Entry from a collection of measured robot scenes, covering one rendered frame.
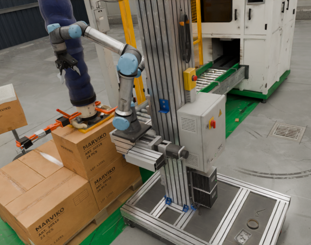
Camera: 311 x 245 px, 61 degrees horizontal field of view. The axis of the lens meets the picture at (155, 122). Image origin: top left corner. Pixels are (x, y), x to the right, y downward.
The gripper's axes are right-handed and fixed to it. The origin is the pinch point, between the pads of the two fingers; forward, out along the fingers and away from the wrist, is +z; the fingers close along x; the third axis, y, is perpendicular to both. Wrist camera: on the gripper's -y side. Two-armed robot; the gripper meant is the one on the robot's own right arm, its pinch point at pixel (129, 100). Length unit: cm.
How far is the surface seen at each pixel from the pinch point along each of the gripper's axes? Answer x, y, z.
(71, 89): -24, 39, -24
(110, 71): -122, -80, 13
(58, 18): -16, 36, -79
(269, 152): 89, -123, 108
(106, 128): -6.4, 27.5, 16.3
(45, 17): -25, 41, -81
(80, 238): -8, 86, 105
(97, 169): -6, 49, 49
